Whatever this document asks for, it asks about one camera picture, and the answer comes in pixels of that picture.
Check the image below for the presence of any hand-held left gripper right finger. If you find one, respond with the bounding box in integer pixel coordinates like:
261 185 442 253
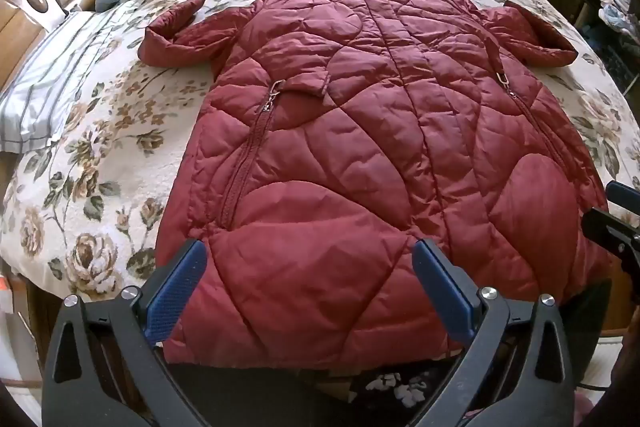
412 238 601 427

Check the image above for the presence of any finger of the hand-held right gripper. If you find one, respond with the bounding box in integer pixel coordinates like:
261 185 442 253
581 205 640 269
606 180 640 214

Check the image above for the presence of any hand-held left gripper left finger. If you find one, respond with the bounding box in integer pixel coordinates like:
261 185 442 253
41 239 211 427

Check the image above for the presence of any red quilted puffer coat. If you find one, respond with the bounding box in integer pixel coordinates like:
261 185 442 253
139 0 614 366

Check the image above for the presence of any black floral clothing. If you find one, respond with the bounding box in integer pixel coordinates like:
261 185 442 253
165 352 501 427

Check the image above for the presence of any cream floral bedspread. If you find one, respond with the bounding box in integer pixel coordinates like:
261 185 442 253
0 0 640 308

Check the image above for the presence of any pile of pale cloths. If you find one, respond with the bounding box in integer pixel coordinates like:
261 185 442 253
597 0 638 30

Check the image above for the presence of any grey striped white pillow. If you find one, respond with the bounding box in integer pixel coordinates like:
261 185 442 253
0 9 126 155

